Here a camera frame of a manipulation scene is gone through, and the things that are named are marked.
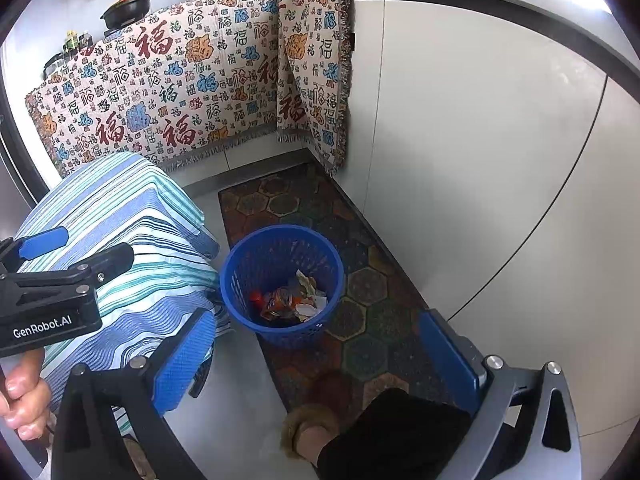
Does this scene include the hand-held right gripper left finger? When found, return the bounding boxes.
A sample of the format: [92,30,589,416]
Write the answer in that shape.
[51,307,217,480]

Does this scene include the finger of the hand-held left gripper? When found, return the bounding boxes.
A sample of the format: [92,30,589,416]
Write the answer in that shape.
[0,226,70,273]
[0,242,135,292]

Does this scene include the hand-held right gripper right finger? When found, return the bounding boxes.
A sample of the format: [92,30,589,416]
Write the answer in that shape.
[419,310,583,480]

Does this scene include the blue plastic basket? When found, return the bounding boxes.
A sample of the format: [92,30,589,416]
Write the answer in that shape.
[220,225,346,350]

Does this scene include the crushed orange can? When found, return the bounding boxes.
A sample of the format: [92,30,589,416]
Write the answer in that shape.
[260,287,306,318]

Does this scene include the paper cup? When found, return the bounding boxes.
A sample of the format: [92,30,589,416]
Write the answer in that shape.
[295,270,329,318]

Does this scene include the person's left hand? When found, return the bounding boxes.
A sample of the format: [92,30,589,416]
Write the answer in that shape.
[0,347,53,441]

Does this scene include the striped tablecloth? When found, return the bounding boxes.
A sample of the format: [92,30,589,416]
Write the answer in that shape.
[12,152,233,436]

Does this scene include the person's black trouser leg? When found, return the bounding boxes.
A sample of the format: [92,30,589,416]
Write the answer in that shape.
[317,387,473,480]

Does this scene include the dark hexagon floor mat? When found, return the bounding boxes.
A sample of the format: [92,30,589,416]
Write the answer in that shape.
[217,160,453,413]

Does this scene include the brown fuzzy slipper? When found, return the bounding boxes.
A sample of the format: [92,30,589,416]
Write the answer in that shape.
[122,437,162,480]
[280,370,362,461]

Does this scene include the large printed blanket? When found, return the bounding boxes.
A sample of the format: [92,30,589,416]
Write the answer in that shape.
[25,0,281,178]

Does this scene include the condiment bottles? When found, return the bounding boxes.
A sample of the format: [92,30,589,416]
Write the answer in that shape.
[44,30,94,78]

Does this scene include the black clay pot orange knob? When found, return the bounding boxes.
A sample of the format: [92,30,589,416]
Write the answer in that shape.
[100,0,156,29]

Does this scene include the small printed blanket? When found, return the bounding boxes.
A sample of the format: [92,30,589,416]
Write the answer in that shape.
[275,0,353,176]

